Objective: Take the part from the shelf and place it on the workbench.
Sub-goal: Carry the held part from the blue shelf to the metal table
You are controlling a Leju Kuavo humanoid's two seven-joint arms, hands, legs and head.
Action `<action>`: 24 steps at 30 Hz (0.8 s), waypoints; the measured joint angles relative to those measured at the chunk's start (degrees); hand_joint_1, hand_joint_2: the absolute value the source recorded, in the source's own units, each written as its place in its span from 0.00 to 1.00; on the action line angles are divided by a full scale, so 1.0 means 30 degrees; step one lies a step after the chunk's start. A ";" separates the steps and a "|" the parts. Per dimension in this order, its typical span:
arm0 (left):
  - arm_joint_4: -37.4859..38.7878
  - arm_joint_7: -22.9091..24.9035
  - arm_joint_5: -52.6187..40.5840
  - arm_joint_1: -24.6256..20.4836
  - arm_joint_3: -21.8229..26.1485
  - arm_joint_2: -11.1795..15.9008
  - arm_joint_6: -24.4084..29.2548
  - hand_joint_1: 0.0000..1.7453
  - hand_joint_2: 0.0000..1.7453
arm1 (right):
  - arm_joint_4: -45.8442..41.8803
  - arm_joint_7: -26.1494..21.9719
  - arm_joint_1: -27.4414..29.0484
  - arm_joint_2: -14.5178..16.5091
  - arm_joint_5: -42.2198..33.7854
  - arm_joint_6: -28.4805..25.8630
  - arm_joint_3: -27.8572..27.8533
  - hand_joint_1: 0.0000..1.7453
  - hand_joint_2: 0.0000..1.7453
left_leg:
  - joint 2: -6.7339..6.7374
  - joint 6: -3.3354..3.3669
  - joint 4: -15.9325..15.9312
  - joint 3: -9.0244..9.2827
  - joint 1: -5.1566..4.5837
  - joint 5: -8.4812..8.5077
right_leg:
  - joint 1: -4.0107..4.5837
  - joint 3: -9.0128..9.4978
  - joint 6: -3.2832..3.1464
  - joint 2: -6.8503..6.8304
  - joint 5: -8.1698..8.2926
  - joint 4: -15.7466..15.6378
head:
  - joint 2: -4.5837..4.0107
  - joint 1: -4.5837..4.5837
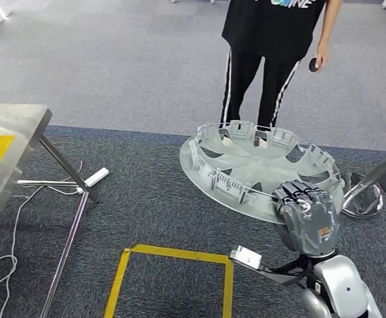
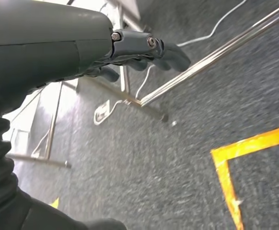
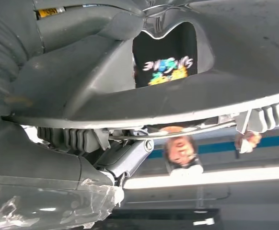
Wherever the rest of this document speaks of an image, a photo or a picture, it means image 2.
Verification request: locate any stainless steel workbench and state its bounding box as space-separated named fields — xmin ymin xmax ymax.
xmin=84 ymin=0 xmax=279 ymax=123

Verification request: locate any white desk with metal legs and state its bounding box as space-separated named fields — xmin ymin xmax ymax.
xmin=3 ymin=79 xmax=78 ymax=169

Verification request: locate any floor power socket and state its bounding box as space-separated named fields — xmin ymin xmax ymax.
xmin=93 ymin=100 xmax=111 ymax=126

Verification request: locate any grey robot body shell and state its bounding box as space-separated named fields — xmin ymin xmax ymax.
xmin=0 ymin=187 xmax=127 ymax=230

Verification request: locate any yellow floor tape square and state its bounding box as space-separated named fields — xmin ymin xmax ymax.
xmin=210 ymin=124 xmax=279 ymax=230

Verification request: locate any white floor cable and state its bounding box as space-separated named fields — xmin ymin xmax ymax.
xmin=108 ymin=0 xmax=247 ymax=112

